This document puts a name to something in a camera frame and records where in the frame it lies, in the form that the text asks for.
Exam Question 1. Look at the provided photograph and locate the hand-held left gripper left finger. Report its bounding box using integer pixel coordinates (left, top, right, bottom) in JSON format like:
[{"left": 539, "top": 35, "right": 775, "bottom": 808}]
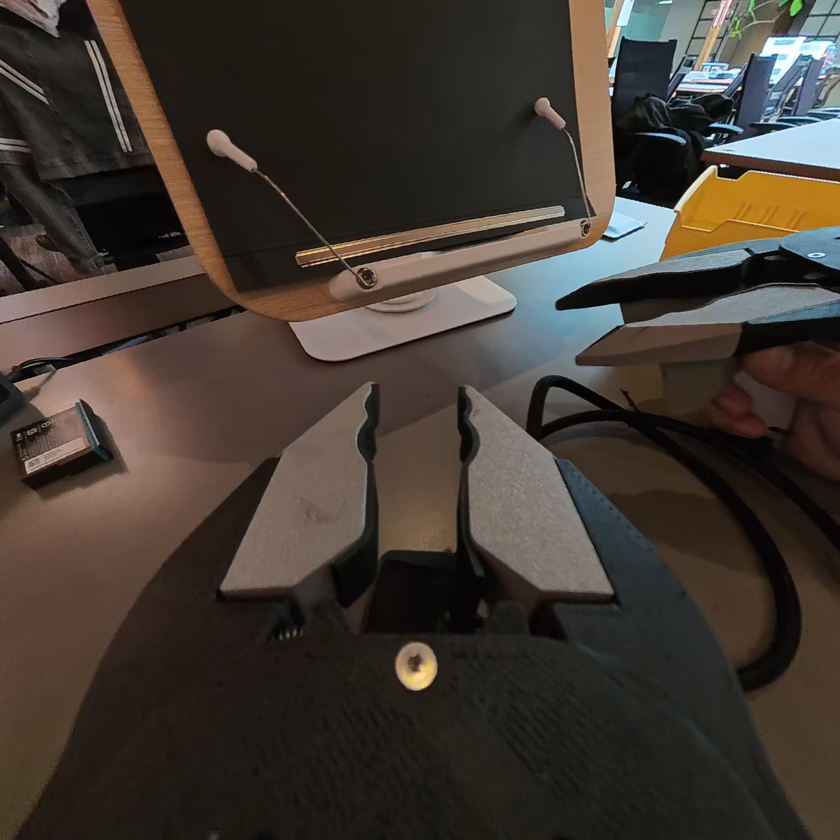
[{"left": 218, "top": 382, "right": 382, "bottom": 609}]

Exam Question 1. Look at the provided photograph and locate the person's right hand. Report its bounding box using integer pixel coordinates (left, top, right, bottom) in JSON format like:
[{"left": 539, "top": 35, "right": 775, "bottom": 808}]
[{"left": 712, "top": 341, "right": 840, "bottom": 481}]

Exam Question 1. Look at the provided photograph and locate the wooden book stand white base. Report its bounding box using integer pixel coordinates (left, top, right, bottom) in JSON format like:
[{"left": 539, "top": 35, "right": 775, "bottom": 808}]
[{"left": 85, "top": 0, "right": 618, "bottom": 363}]

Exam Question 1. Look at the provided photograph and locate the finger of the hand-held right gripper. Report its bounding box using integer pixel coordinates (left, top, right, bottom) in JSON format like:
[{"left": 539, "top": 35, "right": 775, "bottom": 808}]
[
  {"left": 556, "top": 248, "right": 762, "bottom": 324},
  {"left": 575, "top": 283, "right": 840, "bottom": 427}
]

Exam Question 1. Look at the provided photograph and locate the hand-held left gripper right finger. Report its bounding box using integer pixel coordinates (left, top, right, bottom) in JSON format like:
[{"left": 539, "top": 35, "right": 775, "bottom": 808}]
[{"left": 457, "top": 386, "right": 616, "bottom": 614}]

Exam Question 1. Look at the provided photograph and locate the black adapter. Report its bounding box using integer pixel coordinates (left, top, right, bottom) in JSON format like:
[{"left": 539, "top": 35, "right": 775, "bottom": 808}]
[{"left": 364, "top": 550, "right": 487, "bottom": 636}]

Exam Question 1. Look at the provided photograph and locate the black camera battery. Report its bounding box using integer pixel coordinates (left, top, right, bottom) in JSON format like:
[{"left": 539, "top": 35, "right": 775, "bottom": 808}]
[{"left": 10, "top": 399, "right": 116, "bottom": 490}]

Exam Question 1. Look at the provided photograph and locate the thick braided black cable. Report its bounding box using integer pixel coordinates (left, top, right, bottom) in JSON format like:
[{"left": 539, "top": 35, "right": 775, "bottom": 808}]
[{"left": 525, "top": 375, "right": 840, "bottom": 693}]

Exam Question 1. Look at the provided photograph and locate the yellow plastic bin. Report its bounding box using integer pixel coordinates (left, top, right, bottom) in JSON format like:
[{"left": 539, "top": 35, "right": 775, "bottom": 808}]
[{"left": 659, "top": 164, "right": 840, "bottom": 261}]

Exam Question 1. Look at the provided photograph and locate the grey office desk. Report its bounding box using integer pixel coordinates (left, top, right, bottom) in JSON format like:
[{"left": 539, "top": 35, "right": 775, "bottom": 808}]
[{"left": 701, "top": 118, "right": 840, "bottom": 183}]

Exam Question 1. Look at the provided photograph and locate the group of black office chairs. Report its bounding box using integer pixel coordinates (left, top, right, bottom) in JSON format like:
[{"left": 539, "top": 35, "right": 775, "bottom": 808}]
[{"left": 607, "top": 36, "right": 840, "bottom": 211}]

